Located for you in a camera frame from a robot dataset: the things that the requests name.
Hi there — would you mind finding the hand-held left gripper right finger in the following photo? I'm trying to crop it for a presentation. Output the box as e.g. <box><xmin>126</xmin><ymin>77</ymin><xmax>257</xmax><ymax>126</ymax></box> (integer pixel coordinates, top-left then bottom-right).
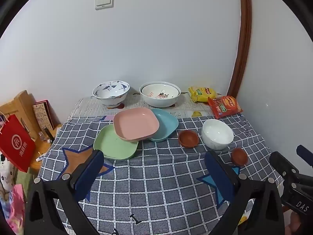
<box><xmin>204</xmin><ymin>149</ymin><xmax>285</xmax><ymax>235</ymax></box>

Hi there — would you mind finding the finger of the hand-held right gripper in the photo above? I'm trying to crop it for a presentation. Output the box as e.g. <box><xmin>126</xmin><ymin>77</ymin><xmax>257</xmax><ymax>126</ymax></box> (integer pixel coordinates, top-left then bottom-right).
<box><xmin>270</xmin><ymin>151</ymin><xmax>301</xmax><ymax>184</ymax></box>
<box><xmin>296</xmin><ymin>145</ymin><xmax>313</xmax><ymax>170</ymax></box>

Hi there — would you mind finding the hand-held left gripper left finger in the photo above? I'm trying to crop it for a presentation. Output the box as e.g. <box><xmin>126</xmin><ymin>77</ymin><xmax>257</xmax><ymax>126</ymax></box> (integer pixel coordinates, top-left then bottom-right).
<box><xmin>24</xmin><ymin>149</ymin><xmax>105</xmax><ymax>235</ymax></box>

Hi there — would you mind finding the small brown bowl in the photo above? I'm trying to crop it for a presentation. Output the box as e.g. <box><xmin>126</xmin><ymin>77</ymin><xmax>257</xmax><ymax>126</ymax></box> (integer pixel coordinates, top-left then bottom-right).
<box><xmin>231</xmin><ymin>148</ymin><xmax>248</xmax><ymax>166</ymax></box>
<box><xmin>178</xmin><ymin>130</ymin><xmax>200</xmax><ymax>149</ymax></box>

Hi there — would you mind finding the green square plate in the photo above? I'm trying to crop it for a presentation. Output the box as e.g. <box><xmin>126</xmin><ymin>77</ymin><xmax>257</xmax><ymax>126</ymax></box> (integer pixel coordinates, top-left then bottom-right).
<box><xmin>93</xmin><ymin>124</ymin><xmax>140</xmax><ymax>161</ymax></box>

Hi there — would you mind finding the plain white bowl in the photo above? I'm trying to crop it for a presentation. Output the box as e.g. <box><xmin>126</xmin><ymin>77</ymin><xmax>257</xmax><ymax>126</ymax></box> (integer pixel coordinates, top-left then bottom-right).
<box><xmin>202</xmin><ymin>119</ymin><xmax>234</xmax><ymax>151</ymax></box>

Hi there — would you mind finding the pink square plate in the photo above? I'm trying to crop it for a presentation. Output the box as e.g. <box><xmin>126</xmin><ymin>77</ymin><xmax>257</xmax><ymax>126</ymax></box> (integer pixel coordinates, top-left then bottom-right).
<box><xmin>113</xmin><ymin>107</ymin><xmax>160</xmax><ymax>142</ymax></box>

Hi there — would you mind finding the blue square plate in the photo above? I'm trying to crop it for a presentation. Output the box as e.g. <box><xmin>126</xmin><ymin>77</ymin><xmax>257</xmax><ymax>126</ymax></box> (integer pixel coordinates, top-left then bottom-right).
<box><xmin>148</xmin><ymin>108</ymin><xmax>179</xmax><ymax>142</ymax></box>

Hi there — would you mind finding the wooden side table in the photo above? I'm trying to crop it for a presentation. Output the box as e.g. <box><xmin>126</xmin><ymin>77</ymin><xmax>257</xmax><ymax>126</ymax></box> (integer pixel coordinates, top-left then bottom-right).
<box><xmin>27</xmin><ymin>125</ymin><xmax>63</xmax><ymax>174</ymax></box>

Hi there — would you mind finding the grey checked tablecloth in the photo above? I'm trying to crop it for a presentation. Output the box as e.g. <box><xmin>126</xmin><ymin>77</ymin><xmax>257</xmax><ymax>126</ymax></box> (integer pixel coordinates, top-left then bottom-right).
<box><xmin>38</xmin><ymin>114</ymin><xmax>285</xmax><ymax>235</ymax></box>

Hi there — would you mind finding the green cloth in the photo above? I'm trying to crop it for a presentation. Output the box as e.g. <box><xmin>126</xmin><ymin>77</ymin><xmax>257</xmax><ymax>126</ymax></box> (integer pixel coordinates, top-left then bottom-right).
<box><xmin>14</xmin><ymin>169</ymin><xmax>35</xmax><ymax>187</ymax></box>

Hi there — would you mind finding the red noodle packet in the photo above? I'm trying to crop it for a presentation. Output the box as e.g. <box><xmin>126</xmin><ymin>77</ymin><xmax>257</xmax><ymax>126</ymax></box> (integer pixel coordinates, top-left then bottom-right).
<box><xmin>208</xmin><ymin>95</ymin><xmax>243</xmax><ymax>119</ymax></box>

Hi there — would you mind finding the newspaper print table cover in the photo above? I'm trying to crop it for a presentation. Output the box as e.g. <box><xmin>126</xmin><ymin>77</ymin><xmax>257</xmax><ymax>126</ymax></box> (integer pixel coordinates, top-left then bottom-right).
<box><xmin>68</xmin><ymin>90</ymin><xmax>220</xmax><ymax>121</ymax></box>

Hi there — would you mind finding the patterned brown box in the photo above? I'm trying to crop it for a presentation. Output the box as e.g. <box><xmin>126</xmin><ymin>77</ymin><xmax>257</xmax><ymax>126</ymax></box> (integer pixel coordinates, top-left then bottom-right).
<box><xmin>32</xmin><ymin>99</ymin><xmax>61</xmax><ymax>131</ymax></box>

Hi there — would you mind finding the red paper bag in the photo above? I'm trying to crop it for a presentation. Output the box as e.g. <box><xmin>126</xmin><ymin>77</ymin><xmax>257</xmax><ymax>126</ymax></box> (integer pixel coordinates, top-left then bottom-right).
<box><xmin>0</xmin><ymin>114</ymin><xmax>37</xmax><ymax>173</ymax></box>

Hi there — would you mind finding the pink cloth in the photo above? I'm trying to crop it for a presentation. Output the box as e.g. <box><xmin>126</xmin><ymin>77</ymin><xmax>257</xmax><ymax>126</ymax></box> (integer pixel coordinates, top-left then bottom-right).
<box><xmin>4</xmin><ymin>185</ymin><xmax>26</xmax><ymax>234</ymax></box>

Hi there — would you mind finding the yellow noodle packet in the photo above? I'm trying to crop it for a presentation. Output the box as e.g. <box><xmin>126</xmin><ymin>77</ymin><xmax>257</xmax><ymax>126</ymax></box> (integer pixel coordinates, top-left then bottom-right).
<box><xmin>188</xmin><ymin>86</ymin><xmax>218</xmax><ymax>103</ymax></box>

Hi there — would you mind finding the white bowl with blue birds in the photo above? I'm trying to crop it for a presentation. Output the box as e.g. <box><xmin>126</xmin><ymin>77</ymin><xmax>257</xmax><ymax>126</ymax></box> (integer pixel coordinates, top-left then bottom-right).
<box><xmin>92</xmin><ymin>80</ymin><xmax>131</xmax><ymax>108</ymax></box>

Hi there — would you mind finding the large white bowl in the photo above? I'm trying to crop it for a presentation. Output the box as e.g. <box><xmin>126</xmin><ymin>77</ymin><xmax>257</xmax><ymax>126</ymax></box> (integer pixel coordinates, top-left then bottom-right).
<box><xmin>139</xmin><ymin>81</ymin><xmax>181</xmax><ymax>108</ymax></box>

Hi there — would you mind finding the wooden board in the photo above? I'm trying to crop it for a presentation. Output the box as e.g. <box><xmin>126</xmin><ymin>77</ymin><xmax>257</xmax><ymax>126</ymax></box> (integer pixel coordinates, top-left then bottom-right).
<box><xmin>0</xmin><ymin>90</ymin><xmax>40</xmax><ymax>137</ymax></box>

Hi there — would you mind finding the white bowl with floral print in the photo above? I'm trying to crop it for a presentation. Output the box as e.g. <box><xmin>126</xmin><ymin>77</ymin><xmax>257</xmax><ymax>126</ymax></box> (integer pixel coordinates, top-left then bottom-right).
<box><xmin>142</xmin><ymin>84</ymin><xmax>180</xmax><ymax>99</ymax></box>

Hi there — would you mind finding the brown wooden door frame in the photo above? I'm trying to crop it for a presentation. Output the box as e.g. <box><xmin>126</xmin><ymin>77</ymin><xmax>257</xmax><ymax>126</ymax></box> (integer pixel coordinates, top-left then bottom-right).
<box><xmin>228</xmin><ymin>0</ymin><xmax>252</xmax><ymax>98</ymax></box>

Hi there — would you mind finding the white light switch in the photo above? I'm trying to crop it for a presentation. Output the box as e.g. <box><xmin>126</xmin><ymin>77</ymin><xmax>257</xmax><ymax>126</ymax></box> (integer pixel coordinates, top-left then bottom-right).
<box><xmin>95</xmin><ymin>0</ymin><xmax>114</xmax><ymax>11</ymax></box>

